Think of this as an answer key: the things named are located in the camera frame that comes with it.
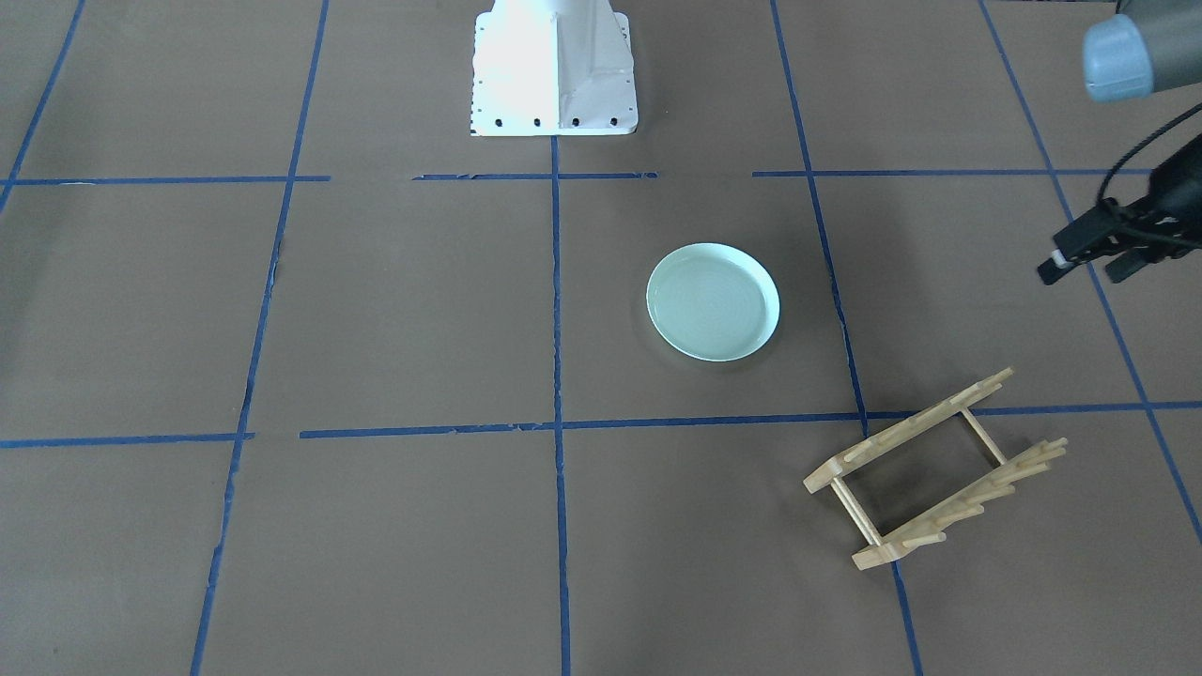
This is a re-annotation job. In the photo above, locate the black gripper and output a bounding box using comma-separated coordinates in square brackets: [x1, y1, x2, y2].
[1036, 136, 1201, 285]

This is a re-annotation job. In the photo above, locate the light green ceramic plate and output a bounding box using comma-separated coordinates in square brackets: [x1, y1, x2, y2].
[645, 242, 781, 362]

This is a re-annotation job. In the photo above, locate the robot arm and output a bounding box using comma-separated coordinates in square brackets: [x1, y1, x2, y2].
[1036, 1, 1201, 285]

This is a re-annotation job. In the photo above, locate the wooden dish rack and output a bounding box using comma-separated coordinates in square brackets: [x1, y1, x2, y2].
[803, 368, 1069, 573]

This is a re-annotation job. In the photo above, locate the brown paper table cover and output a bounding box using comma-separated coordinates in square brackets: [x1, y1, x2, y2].
[2, 1, 1200, 675]

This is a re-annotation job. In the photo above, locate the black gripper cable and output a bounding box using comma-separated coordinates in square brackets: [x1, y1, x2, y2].
[1097, 101, 1202, 236]

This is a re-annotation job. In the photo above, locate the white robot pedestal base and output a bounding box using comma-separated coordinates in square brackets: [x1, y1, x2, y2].
[470, 1, 639, 137]

